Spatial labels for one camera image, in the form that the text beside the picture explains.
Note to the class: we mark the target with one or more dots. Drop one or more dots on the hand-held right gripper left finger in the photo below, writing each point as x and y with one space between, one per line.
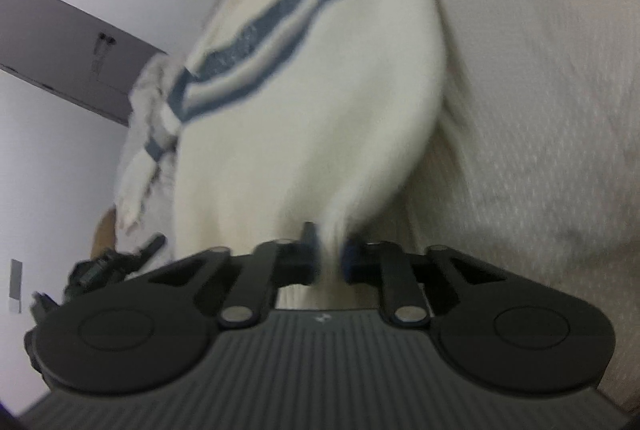
311 257

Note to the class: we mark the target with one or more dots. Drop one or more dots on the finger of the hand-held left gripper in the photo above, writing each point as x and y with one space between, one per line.
150 246

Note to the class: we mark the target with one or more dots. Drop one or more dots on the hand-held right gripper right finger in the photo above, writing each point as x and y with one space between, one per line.
350 260

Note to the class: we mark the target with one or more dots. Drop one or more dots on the cream sweater with blue stripes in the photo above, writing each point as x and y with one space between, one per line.
300 135

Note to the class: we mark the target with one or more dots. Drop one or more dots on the brown pillow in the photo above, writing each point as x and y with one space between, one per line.
104 232

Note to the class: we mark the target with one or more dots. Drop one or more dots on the grey door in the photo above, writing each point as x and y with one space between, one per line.
60 45

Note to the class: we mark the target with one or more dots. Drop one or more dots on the grey bed sheet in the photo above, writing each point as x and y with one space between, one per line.
540 110

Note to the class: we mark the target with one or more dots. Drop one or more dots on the grey wall panel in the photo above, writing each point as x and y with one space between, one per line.
16 285

